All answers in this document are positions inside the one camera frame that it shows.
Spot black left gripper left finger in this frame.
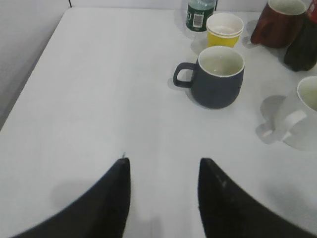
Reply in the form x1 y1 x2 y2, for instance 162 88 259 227
17 158 131 238

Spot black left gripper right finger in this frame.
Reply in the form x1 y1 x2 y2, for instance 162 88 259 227
198 158 315 238

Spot gray ceramic mug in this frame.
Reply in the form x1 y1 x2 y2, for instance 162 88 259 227
173 46 245 109

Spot yellow paper cup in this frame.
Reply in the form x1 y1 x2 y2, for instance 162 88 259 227
206 13 244 48

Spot white ceramic mug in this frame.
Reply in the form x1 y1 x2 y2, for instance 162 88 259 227
273 76 317 151

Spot cola bottle yellow cap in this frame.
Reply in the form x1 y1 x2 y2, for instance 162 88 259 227
284 0 317 72

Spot dark red ceramic mug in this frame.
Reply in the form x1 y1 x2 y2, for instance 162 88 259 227
250 0 307 49

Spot clear water bottle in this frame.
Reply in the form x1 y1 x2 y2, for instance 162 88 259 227
186 0 217 32

